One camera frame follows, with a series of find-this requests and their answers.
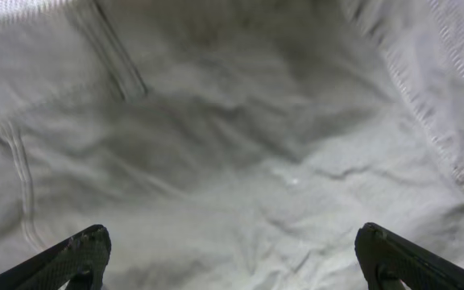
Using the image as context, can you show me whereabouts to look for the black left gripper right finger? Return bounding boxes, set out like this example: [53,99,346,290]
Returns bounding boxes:
[354,222,464,290]

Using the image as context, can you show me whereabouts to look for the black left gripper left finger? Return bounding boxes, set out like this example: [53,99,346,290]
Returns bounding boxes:
[0,225,111,290]

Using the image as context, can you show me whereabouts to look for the grey shorts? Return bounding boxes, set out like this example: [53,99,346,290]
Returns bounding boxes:
[0,0,464,289]

